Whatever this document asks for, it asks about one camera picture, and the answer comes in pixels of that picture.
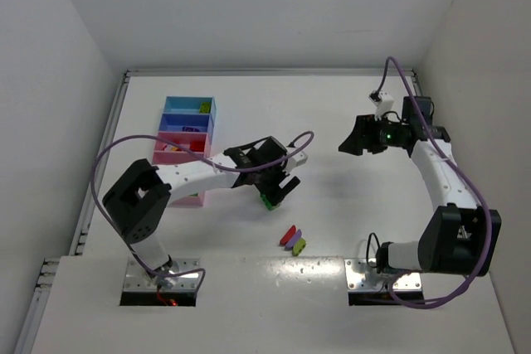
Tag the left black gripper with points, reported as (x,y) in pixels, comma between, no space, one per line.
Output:
(273,180)

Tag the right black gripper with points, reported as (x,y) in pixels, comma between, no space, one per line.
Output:
(367,134)

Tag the multicolour lego block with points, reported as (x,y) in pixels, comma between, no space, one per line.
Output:
(268,204)

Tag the purple flower lego brick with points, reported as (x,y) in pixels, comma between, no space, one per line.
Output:
(191,129)

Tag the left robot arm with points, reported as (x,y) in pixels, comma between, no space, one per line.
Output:
(136,202)

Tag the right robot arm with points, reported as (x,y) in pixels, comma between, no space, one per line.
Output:
(459,236)

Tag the red half round lego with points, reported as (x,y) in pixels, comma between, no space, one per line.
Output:
(288,235)

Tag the purple half round lego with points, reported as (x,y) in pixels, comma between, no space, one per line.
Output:
(295,237)

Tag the lime small lego brick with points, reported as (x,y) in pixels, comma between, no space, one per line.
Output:
(298,246)

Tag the upper pink bin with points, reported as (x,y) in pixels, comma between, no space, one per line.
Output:
(184,138)

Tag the light blue bin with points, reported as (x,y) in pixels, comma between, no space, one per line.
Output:
(187,105)

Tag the dark blue bin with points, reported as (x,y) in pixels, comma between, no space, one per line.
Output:
(175,122)

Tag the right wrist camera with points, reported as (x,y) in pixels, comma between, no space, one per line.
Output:
(383,102)

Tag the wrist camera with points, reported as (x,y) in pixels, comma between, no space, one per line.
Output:
(383,102)
(295,161)

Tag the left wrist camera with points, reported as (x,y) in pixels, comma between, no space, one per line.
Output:
(295,161)

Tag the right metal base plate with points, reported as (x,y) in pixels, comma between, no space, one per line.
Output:
(362,277)

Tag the metal base plate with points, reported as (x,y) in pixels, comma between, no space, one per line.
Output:
(182,277)
(362,277)

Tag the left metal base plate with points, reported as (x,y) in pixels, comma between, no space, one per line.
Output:
(182,277)

